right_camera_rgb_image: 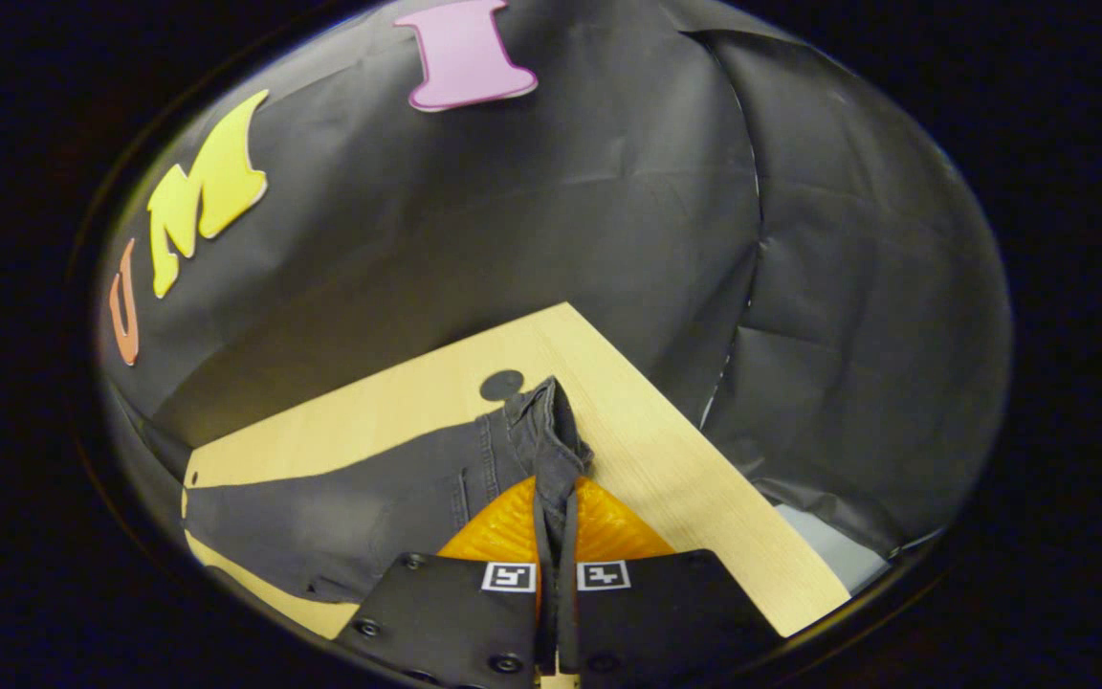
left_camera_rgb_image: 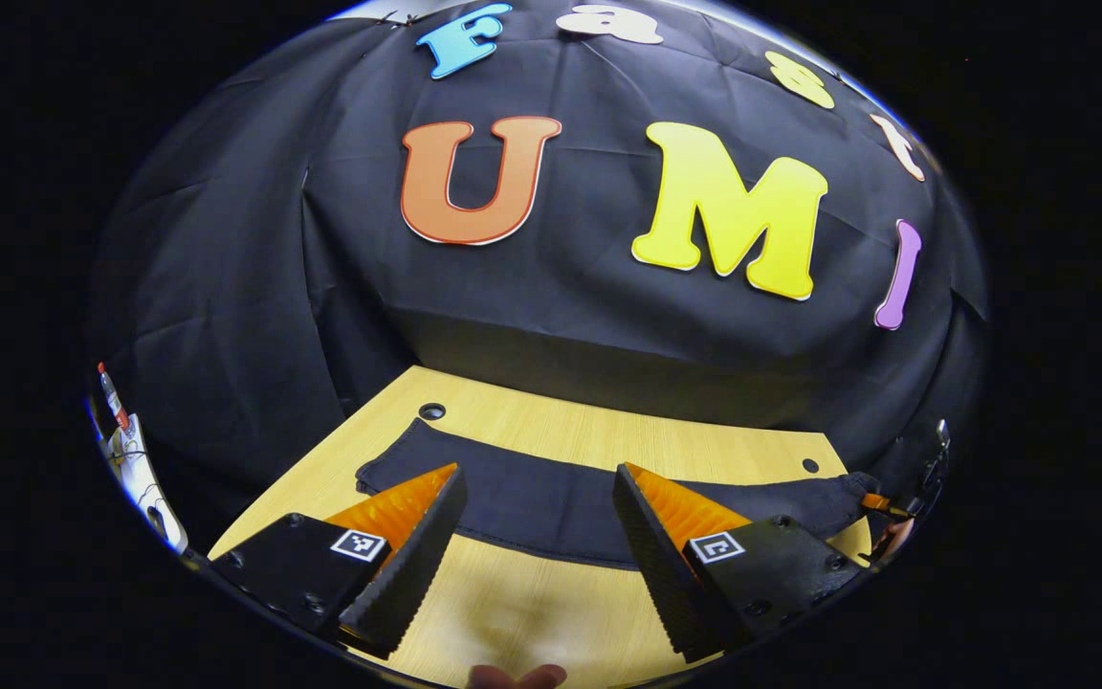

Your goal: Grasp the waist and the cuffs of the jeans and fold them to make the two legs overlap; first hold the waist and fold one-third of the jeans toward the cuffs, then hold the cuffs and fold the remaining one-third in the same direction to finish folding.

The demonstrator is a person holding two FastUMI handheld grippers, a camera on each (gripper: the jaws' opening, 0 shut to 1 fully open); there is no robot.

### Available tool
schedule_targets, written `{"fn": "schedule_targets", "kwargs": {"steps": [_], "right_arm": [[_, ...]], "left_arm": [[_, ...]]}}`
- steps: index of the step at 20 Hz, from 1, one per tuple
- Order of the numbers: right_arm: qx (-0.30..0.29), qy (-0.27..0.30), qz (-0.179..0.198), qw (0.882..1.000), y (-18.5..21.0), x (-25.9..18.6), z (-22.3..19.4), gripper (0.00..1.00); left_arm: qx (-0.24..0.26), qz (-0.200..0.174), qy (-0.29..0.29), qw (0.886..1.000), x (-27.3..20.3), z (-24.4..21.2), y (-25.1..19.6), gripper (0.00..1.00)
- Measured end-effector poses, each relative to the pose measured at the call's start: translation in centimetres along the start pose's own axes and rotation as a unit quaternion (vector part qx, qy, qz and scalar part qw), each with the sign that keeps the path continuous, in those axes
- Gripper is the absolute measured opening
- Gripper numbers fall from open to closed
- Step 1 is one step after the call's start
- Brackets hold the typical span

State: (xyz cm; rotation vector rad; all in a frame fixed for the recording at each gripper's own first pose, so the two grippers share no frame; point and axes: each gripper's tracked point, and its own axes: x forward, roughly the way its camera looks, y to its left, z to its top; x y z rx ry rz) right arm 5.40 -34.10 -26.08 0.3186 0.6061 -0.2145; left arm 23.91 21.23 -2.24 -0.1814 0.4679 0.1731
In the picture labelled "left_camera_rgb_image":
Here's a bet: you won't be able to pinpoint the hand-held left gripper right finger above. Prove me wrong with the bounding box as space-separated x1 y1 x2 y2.
611 462 866 663

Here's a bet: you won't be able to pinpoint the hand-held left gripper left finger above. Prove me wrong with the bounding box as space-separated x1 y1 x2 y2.
209 463 469 661

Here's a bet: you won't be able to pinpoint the dark grey jeans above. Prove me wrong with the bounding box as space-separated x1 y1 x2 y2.
356 418 885 572

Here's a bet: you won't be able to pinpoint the black backdrop cloth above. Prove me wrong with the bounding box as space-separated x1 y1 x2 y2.
87 0 992 537

